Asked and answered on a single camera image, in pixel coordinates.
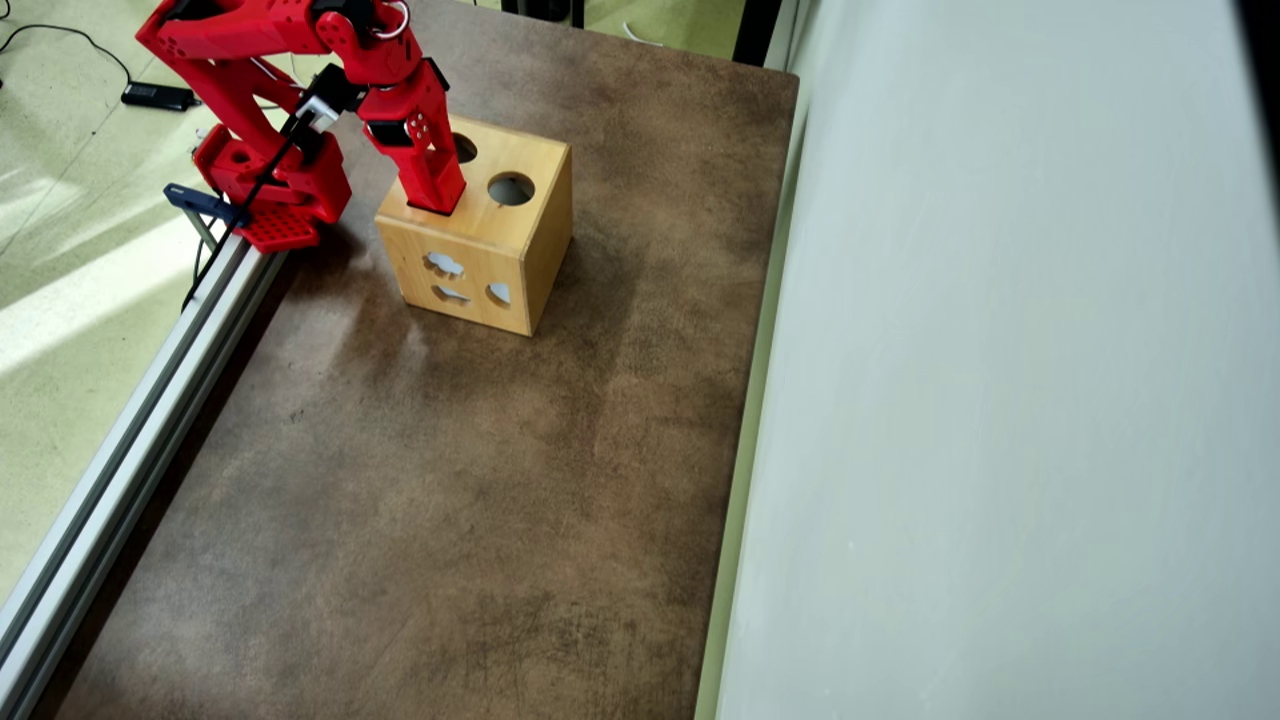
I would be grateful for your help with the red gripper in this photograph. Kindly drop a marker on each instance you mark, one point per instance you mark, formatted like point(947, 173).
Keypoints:
point(428, 150)

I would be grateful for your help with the red robot arm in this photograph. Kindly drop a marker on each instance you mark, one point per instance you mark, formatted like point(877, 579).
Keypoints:
point(230, 30)

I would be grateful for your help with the wooden shape sorter box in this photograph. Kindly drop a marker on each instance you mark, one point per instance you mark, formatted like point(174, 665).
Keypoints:
point(545, 240)

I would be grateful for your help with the black furniture base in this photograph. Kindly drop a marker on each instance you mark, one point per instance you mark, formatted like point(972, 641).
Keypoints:
point(545, 10)

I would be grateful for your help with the blue table clamp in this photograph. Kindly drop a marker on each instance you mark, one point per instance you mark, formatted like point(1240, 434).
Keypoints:
point(200, 203)

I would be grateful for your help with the black power adapter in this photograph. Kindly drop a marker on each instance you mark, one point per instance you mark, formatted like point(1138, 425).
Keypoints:
point(158, 96)

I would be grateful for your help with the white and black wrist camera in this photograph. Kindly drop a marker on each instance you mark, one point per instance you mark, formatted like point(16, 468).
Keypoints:
point(325, 100)

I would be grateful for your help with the dark vertical post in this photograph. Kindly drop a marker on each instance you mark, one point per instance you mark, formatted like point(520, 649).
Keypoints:
point(757, 30)

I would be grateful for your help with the aluminium profile rail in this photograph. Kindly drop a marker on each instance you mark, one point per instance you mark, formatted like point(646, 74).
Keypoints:
point(130, 430)

